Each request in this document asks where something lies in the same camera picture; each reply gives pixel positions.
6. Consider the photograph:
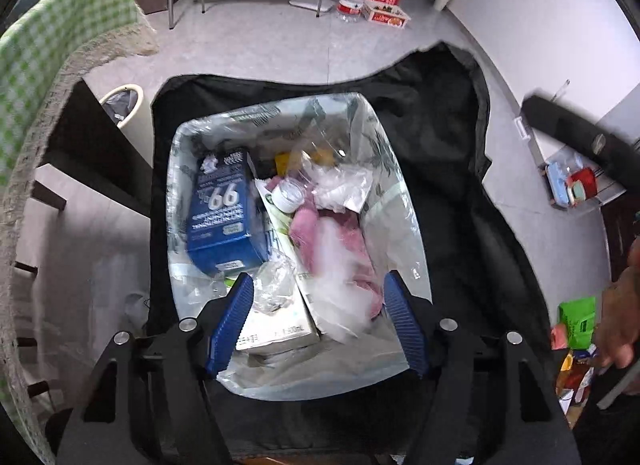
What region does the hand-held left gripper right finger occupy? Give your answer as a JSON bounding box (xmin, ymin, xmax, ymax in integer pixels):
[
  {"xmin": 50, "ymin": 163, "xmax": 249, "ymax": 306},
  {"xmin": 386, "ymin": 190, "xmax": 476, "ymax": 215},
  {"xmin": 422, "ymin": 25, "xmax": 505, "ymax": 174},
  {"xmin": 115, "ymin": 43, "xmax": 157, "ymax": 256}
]
[{"xmin": 382, "ymin": 270, "xmax": 583, "ymax": 465}]

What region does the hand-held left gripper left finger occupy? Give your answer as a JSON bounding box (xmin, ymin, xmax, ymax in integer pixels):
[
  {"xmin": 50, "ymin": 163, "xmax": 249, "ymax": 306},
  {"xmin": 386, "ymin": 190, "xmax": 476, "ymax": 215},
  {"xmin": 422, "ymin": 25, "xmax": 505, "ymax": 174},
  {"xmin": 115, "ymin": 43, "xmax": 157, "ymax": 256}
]
[{"xmin": 55, "ymin": 272, "xmax": 256, "ymax": 465}]

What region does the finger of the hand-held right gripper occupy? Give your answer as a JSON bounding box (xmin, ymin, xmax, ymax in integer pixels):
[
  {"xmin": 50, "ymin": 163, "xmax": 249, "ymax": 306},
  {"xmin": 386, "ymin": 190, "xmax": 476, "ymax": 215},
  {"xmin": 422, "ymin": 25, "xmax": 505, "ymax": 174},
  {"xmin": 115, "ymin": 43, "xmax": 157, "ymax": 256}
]
[{"xmin": 521, "ymin": 93, "xmax": 640, "ymax": 187}]

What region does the white milk carton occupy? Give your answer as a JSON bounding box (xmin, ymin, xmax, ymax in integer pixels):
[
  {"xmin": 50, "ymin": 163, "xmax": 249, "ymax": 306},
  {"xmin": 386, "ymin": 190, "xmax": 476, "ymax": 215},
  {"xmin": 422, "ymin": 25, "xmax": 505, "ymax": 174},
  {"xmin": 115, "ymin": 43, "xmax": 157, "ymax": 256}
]
[{"xmin": 234, "ymin": 178, "xmax": 322, "ymax": 357}]

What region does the blue carton box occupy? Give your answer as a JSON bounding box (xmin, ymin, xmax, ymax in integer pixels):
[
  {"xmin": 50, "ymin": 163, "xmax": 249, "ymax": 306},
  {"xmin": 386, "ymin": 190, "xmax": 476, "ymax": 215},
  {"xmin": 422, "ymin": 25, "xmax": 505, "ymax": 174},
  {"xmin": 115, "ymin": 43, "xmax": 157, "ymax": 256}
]
[{"xmin": 185, "ymin": 146, "xmax": 272, "ymax": 279}]

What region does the clear plastic bin liner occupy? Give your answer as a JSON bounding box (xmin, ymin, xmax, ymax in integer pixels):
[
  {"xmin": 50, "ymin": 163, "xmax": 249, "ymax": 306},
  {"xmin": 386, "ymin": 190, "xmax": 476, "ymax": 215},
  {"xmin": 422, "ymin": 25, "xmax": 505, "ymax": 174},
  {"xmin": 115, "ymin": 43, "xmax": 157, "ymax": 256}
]
[{"xmin": 167, "ymin": 92, "xmax": 434, "ymax": 402}]

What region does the mauve towel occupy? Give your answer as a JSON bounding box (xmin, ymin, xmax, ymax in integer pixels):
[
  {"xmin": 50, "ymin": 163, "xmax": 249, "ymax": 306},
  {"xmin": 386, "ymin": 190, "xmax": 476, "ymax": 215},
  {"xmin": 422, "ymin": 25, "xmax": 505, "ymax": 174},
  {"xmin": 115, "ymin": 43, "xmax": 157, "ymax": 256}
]
[{"xmin": 289, "ymin": 192, "xmax": 382, "ymax": 322}]

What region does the black fabric trash bin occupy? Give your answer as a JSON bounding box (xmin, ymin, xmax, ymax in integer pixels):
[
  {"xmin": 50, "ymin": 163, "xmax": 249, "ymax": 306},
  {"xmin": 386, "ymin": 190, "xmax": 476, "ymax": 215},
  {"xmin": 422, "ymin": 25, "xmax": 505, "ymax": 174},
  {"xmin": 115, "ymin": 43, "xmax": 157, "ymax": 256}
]
[{"xmin": 144, "ymin": 42, "xmax": 557, "ymax": 460}]

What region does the gold orange snack packet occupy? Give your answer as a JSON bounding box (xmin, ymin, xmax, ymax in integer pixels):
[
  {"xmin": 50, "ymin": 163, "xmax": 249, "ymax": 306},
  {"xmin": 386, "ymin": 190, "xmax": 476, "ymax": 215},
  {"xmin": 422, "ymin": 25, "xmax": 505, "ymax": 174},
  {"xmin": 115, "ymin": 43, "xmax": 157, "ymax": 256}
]
[{"xmin": 273, "ymin": 145, "xmax": 337, "ymax": 177}]

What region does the person's right hand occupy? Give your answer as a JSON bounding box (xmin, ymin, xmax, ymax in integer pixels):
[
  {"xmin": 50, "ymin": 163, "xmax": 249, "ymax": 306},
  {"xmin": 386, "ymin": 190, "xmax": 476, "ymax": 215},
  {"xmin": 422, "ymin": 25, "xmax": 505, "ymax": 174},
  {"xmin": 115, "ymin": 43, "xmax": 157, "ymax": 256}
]
[{"xmin": 597, "ymin": 237, "xmax": 640, "ymax": 370}]

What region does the white storage shelf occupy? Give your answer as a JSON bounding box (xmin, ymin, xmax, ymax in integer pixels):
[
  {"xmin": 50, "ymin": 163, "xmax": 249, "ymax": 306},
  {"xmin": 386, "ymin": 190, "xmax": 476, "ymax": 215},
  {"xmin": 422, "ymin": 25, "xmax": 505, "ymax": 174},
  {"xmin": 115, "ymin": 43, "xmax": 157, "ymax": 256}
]
[{"xmin": 514, "ymin": 114, "xmax": 632, "ymax": 212}]

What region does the red small container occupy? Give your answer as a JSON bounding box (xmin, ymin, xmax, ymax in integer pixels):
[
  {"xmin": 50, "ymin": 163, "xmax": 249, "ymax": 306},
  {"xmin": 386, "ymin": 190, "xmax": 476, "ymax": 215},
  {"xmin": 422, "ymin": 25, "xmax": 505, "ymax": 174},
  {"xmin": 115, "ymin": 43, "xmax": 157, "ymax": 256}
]
[{"xmin": 567, "ymin": 168, "xmax": 599, "ymax": 202}]

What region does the clear plastic bag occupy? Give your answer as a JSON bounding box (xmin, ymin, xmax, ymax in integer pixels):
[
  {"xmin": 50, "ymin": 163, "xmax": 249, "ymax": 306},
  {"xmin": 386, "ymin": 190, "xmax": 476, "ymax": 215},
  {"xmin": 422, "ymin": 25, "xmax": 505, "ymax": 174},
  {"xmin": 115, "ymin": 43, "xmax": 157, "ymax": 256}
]
[{"xmin": 251, "ymin": 254, "xmax": 302, "ymax": 317}]

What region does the blue plastic box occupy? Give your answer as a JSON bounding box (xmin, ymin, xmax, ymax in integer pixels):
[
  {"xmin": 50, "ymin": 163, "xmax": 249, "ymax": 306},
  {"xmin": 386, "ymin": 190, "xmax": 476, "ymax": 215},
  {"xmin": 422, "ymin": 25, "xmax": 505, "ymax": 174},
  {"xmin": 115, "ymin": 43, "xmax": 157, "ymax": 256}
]
[{"xmin": 544, "ymin": 162, "xmax": 572, "ymax": 207}]

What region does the white translucent plastic bag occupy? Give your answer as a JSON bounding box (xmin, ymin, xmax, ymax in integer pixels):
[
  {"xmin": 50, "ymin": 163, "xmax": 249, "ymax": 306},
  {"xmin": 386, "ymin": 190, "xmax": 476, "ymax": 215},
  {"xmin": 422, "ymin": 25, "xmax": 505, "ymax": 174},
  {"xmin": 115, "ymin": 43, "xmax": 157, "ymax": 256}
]
[{"xmin": 309, "ymin": 218, "xmax": 387, "ymax": 342}]

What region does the crumpled white plastic wrapper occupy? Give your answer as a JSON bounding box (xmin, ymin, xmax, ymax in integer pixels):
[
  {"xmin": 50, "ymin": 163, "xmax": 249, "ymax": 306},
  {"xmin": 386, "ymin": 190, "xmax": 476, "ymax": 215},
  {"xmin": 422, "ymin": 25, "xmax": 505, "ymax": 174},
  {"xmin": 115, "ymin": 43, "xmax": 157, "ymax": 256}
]
[{"xmin": 314, "ymin": 164, "xmax": 377, "ymax": 214}]

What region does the green box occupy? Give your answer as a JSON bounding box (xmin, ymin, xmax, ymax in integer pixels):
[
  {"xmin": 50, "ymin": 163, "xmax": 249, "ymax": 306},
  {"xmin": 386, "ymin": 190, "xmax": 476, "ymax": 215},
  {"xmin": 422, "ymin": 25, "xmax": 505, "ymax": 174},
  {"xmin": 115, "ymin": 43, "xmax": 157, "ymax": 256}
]
[{"xmin": 557, "ymin": 296, "xmax": 599, "ymax": 351}]

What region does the red white cardboard box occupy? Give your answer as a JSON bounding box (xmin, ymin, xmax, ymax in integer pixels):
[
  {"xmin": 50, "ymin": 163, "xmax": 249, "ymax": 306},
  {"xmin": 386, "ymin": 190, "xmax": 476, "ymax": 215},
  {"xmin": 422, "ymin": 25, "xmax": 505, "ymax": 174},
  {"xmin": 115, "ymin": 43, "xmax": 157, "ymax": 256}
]
[{"xmin": 361, "ymin": 0, "xmax": 412, "ymax": 29}]

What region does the dark wooden chair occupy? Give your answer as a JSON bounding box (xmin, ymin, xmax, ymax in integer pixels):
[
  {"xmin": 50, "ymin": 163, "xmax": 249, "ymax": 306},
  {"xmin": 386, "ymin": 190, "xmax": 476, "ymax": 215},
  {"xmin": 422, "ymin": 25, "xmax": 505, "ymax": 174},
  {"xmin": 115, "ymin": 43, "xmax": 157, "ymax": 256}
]
[{"xmin": 14, "ymin": 79, "xmax": 154, "ymax": 398}]

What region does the small cream waste bin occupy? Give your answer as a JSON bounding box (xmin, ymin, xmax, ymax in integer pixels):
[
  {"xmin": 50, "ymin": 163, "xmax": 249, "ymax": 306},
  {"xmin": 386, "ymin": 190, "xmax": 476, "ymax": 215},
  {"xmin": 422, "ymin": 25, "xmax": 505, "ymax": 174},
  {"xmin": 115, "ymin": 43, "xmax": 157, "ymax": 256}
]
[{"xmin": 98, "ymin": 84, "xmax": 145, "ymax": 129}]

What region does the large water bottle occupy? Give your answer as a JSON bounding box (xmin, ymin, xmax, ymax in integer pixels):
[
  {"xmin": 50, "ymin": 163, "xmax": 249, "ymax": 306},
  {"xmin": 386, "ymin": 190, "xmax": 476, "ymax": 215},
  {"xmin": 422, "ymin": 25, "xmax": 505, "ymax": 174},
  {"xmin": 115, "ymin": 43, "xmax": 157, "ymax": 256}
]
[{"xmin": 335, "ymin": 0, "xmax": 370, "ymax": 24}]

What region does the green checked tablecloth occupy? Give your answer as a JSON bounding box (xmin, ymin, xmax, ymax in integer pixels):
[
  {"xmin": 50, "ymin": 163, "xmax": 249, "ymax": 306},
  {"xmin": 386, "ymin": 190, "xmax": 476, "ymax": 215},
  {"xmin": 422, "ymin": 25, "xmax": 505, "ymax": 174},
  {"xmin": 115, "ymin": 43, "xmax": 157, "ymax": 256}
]
[{"xmin": 0, "ymin": 0, "xmax": 161, "ymax": 465}]

